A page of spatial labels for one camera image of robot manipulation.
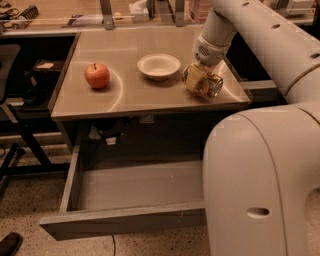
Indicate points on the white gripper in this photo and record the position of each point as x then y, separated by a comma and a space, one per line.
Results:
209, 53

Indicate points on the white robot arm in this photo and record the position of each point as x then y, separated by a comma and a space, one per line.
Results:
260, 165

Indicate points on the grey cabinet with steel top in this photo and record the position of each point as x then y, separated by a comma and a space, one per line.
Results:
130, 93

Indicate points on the grey open top drawer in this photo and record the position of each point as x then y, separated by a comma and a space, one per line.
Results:
150, 181

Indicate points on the white paper bowl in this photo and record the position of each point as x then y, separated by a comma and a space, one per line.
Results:
158, 67

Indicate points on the pink stacked box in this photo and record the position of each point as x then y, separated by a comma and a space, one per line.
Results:
198, 10

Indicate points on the white tissue box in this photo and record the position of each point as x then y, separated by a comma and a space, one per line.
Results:
139, 11

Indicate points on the red apple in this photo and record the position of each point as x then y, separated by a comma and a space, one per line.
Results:
97, 75

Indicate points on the black device under counter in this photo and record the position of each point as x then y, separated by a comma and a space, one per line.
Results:
111, 127

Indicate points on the black box with label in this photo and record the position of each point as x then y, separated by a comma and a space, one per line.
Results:
47, 72

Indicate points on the black office chair left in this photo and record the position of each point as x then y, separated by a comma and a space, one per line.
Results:
8, 54

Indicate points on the black shoe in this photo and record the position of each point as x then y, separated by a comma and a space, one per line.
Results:
10, 244

